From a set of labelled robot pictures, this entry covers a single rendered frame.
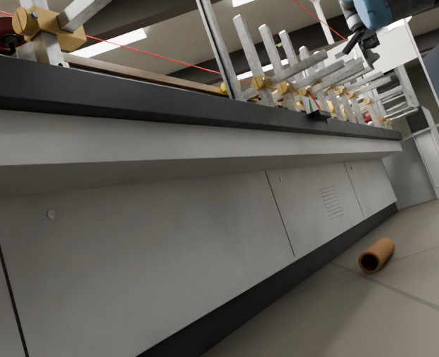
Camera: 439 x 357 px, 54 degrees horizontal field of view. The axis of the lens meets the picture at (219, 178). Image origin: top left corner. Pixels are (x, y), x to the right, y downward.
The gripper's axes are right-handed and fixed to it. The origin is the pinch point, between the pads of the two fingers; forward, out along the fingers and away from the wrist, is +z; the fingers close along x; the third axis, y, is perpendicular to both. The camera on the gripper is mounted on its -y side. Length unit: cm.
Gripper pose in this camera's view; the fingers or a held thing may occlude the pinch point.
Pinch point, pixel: (370, 66)
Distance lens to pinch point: 217.5
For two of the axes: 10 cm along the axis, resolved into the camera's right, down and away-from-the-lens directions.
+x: 5.3, -0.6, 8.5
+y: 7.9, -3.3, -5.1
